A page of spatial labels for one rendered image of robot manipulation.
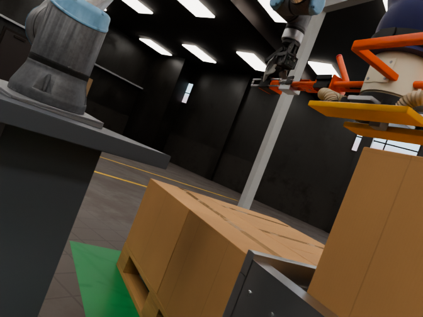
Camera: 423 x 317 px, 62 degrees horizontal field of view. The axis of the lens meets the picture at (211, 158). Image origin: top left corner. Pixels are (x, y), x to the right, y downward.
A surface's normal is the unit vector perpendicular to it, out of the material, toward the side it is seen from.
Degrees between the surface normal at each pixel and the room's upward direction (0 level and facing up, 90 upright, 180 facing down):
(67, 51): 95
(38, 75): 75
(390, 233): 90
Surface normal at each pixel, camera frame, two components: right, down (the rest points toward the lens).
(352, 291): -0.82, -0.32
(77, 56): 0.69, 0.35
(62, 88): 0.68, -0.01
